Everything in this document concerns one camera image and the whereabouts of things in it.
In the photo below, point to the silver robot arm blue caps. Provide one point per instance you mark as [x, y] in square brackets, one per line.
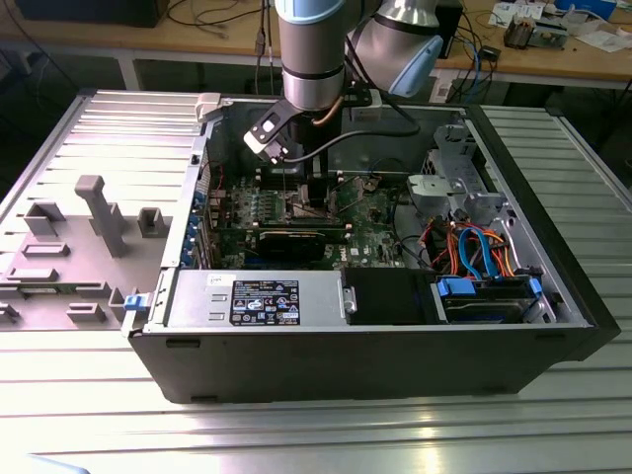
[311, 49]

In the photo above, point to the RAM slot white clips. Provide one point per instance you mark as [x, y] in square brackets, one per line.
[339, 184]

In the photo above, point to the CPU socket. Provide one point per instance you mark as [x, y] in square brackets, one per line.
[298, 212]

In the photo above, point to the black RAM stick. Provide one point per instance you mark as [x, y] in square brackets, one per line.
[296, 224]

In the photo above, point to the black graphics card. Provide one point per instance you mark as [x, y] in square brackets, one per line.
[291, 247]

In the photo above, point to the green motherboard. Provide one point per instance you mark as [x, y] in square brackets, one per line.
[368, 237]

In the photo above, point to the silver metal drive cage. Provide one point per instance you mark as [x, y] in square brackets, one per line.
[437, 190]

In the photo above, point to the beige case latch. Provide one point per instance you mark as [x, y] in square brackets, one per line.
[207, 106]

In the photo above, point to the silver power supply unit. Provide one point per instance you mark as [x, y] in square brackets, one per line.
[197, 296]

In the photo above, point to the white plug adapter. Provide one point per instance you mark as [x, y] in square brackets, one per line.
[443, 90]

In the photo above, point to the black PC case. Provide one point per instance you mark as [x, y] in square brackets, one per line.
[345, 365]

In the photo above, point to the grey parts rack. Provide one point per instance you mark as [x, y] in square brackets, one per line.
[138, 269]

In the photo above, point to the hard disk in blue carrier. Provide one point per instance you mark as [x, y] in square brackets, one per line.
[484, 296]

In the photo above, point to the blue case latch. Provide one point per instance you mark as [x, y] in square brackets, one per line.
[135, 302]

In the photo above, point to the black tower box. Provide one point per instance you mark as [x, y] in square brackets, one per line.
[451, 29]

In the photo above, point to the small black box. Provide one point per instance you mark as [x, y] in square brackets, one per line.
[490, 53]

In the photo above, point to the metal heat sink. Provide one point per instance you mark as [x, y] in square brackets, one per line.
[518, 34]

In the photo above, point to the white printed paper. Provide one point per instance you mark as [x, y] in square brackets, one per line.
[508, 10]
[607, 39]

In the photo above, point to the wooden desk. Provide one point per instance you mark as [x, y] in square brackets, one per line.
[99, 37]

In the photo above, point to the grey metal device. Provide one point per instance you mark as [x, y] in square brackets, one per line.
[548, 34]

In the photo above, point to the black equipment case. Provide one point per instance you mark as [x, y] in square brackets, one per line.
[89, 12]

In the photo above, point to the blue plastic box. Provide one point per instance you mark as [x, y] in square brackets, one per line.
[587, 7]

